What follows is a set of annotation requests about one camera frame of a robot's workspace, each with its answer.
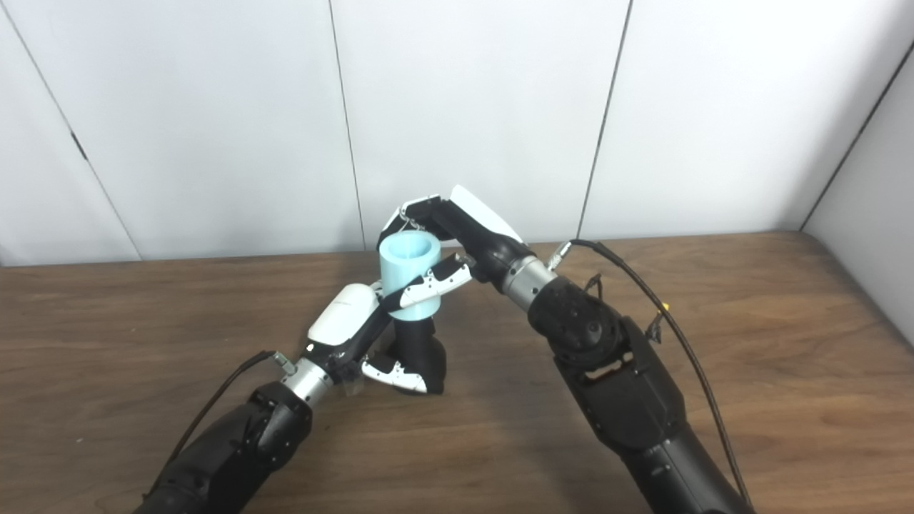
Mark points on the black flared nozzle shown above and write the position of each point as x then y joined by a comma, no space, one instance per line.
421,350

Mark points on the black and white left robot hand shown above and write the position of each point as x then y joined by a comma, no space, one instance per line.
346,314

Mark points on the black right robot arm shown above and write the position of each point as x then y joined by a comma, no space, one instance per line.
628,392

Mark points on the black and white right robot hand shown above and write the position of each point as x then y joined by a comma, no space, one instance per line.
478,228

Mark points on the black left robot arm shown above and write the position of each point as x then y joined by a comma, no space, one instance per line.
235,442

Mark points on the black wall panel hinge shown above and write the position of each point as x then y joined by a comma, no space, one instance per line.
78,146

